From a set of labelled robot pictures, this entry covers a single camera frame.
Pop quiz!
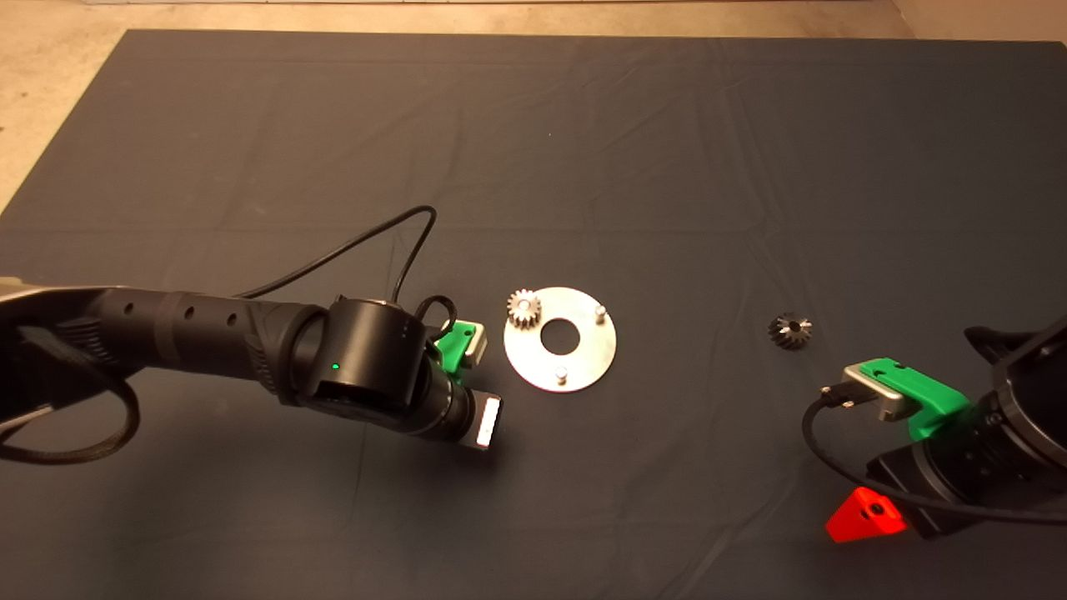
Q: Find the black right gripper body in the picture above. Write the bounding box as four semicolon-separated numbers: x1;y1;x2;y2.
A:
867;435;997;538

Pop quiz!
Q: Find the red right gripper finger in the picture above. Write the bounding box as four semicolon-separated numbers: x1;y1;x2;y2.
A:
825;486;908;543

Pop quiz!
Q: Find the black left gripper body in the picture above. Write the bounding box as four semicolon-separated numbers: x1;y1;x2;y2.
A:
442;385;503;451

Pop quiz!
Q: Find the steel planetary gear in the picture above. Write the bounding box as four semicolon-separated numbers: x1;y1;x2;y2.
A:
506;288;544;329

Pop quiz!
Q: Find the round metal carrier plate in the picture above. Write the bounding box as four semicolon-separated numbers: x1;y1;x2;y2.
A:
503;287;618;394

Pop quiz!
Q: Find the dark bevel gear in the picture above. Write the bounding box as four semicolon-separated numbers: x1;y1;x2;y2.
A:
767;312;813;351

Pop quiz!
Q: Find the dark grey table cloth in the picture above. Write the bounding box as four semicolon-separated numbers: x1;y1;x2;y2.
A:
0;29;1067;600

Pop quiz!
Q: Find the green left camera mount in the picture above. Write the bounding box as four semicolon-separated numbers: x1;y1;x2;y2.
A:
433;322;478;372

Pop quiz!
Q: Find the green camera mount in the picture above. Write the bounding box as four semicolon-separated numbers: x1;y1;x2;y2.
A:
861;357;973;441
433;322;478;372

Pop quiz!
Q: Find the green right camera mount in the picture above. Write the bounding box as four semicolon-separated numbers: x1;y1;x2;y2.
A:
861;357;973;441

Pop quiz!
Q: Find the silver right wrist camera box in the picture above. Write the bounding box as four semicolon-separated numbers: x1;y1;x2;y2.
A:
842;361;909;422

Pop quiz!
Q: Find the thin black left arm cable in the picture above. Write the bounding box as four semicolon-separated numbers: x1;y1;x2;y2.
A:
236;205;458;334

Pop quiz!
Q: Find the thick braided black cable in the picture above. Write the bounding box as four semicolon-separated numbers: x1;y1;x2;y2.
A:
0;333;141;465

